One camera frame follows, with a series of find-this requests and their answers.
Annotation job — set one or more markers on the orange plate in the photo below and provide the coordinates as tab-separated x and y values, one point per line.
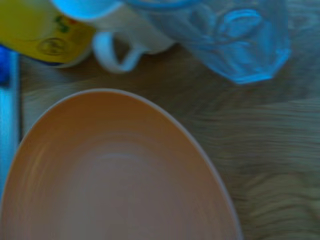
112	175

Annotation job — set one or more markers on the clear drinking glass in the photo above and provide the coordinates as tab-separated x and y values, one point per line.
237	45

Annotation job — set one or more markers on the white mug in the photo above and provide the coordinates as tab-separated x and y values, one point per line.
140	27

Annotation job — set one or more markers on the Lysol wipes canister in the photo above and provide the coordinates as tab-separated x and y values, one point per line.
30	32

